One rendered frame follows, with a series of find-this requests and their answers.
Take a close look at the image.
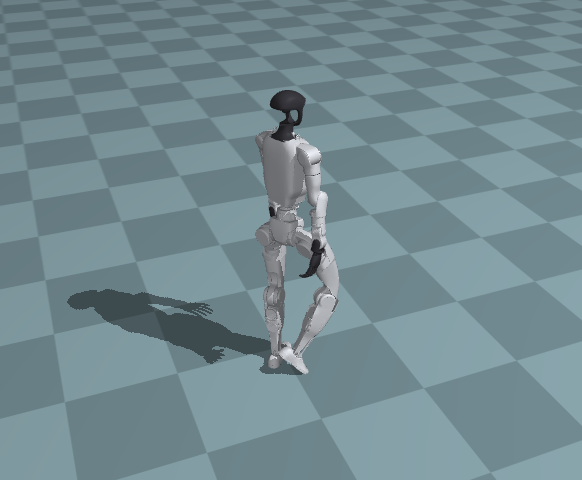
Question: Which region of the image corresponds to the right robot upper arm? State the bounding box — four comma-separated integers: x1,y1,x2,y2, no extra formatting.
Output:
296,143,328,207

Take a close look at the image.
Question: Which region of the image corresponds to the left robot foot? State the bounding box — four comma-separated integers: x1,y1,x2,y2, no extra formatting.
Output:
268,341,291,368

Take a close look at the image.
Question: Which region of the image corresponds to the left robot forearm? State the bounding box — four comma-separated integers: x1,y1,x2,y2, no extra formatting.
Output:
268,197,280,215

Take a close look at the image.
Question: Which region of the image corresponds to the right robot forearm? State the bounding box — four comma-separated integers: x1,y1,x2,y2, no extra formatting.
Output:
310,192,328,250

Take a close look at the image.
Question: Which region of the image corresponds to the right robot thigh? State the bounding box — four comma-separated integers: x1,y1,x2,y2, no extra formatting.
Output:
293,228,339,305

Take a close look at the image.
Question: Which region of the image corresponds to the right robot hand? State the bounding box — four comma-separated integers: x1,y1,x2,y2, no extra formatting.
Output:
299,239,324,278

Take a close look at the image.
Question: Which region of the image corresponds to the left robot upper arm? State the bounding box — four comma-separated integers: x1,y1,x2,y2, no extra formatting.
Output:
256,129,273,165

